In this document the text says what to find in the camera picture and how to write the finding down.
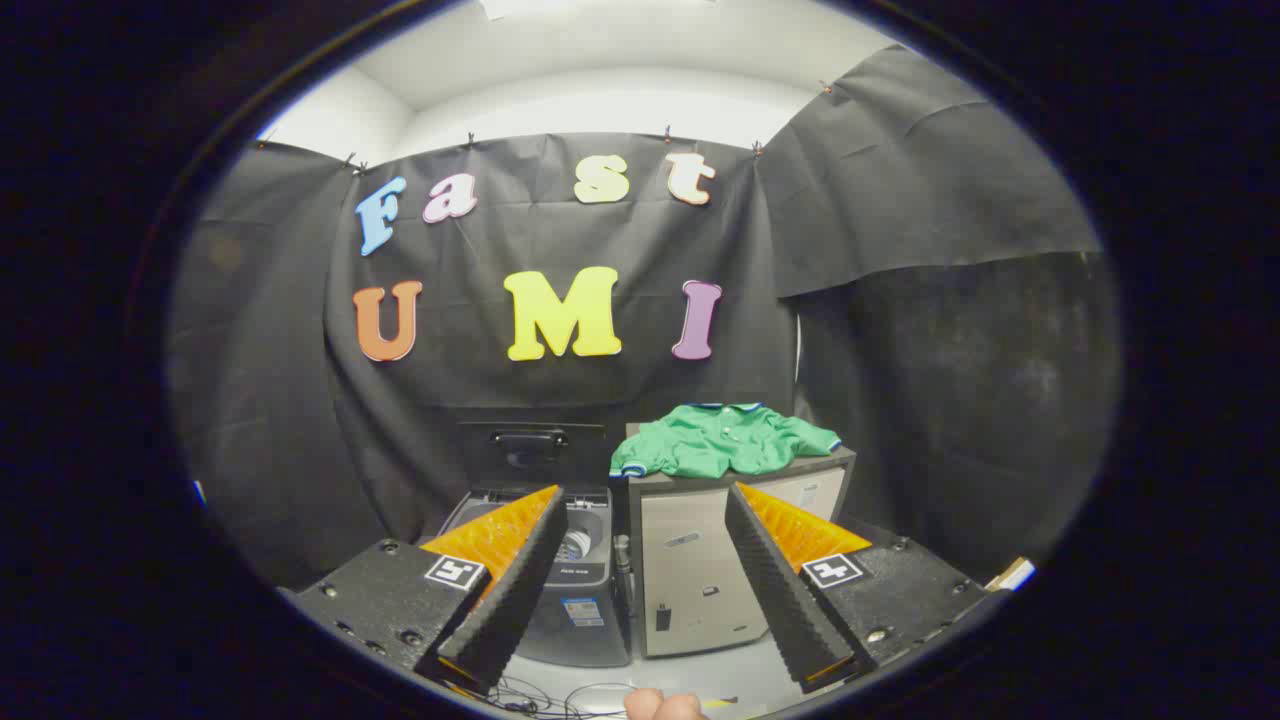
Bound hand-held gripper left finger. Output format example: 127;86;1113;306
290;485;569;698

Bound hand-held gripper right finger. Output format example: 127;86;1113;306
724;482;1001;694

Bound grey washing machine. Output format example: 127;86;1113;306
435;485;633;669

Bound green polo shirt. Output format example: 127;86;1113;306
610;403;843;479

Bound grey small cabinet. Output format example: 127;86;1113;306
625;447;858;659

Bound cardboard piece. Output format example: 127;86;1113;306
985;557;1037;593

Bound black floor cables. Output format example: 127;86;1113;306
490;678;641;720

